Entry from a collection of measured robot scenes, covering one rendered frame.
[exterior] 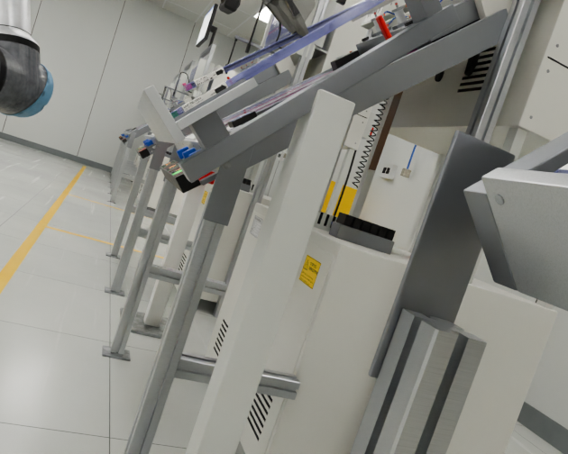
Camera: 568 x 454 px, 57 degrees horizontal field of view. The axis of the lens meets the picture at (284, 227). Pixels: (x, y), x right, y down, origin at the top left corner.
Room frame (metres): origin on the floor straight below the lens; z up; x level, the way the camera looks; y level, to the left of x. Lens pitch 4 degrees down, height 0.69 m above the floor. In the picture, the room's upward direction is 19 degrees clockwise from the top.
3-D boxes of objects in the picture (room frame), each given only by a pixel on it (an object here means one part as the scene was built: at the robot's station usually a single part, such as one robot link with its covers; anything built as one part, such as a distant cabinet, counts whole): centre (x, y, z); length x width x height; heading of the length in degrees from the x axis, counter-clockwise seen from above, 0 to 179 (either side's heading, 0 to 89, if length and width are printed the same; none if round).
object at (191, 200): (2.06, 0.38, 0.39); 0.24 x 0.24 x 0.78; 20
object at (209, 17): (5.90, 1.47, 2.10); 0.58 x 0.14 x 0.41; 20
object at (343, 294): (1.55, -0.31, 0.31); 0.70 x 0.65 x 0.62; 20
